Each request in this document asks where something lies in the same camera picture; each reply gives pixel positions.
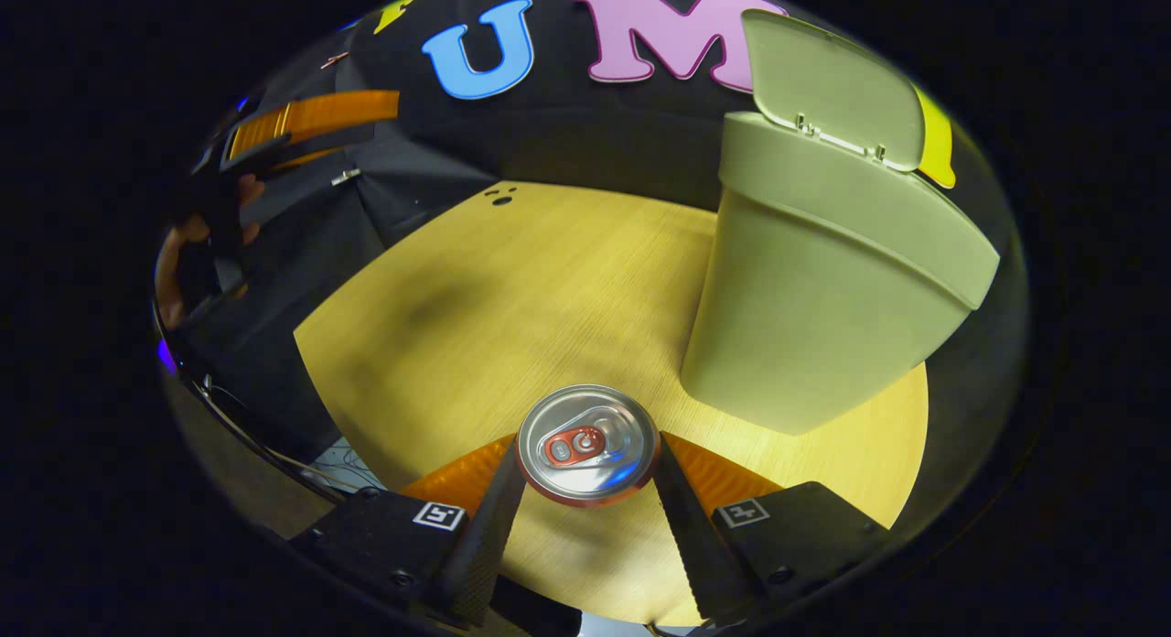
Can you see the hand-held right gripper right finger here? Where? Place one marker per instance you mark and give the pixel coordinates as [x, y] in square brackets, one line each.
[695, 545]

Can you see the copper cloth clip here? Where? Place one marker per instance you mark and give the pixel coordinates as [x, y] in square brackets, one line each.
[334, 60]

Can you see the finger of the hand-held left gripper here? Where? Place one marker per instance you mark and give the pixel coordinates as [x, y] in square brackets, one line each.
[320, 111]

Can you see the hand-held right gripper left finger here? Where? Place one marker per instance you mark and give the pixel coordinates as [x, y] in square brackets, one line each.
[485, 545]

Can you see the silver cloth clip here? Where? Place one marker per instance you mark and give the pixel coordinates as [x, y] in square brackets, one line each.
[345, 176]

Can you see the pale green desktop garbage bin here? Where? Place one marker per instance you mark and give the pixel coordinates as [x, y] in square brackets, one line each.
[805, 298]

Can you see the black backdrop cloth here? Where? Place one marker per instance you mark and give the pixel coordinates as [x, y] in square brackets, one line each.
[567, 134]

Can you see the red pop can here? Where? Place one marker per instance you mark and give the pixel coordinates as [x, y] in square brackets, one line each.
[585, 445]

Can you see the wooden desktop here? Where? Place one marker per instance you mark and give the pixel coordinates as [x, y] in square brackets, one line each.
[512, 280]

